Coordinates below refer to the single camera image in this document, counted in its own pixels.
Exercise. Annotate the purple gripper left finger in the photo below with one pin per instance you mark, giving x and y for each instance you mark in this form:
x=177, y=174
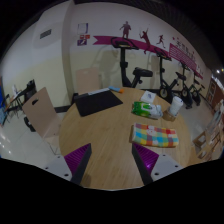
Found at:
x=77, y=162

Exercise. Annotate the beige chair left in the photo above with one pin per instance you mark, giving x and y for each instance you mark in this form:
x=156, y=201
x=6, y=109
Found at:
x=44, y=119

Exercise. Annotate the dark desk at left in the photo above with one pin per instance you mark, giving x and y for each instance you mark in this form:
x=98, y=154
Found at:
x=14, y=103

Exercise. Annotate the wooden roll holder base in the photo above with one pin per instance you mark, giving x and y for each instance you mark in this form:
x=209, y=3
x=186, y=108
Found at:
x=167, y=116

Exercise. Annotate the wooden shelf at right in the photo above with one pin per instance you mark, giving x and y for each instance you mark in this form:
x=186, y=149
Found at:
x=208, y=145

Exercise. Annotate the green wet wipes pack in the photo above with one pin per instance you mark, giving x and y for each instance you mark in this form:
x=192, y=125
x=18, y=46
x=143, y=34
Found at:
x=147, y=110

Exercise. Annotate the colourful checkered folded towel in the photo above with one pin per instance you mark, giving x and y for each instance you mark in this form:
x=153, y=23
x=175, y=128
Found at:
x=148, y=135

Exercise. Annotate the black exercise bike far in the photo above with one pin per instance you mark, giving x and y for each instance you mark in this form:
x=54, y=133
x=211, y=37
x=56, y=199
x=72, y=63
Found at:
x=192, y=89

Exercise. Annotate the beige chair behind table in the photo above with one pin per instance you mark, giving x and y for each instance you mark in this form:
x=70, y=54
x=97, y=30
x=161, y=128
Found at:
x=87, y=80

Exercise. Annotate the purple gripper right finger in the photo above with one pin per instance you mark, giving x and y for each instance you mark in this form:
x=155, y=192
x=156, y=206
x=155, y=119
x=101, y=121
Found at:
x=145, y=160

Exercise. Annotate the blue orange marker pen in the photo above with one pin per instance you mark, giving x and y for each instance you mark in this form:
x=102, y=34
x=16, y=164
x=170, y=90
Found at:
x=119, y=90

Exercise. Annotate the black desk mat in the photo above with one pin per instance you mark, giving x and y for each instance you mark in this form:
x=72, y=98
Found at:
x=91, y=104

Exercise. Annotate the white paper roll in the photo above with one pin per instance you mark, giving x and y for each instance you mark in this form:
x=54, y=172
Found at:
x=175, y=106

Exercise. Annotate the white tissue packet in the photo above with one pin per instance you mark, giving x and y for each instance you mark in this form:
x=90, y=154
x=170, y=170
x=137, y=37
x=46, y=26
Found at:
x=148, y=97

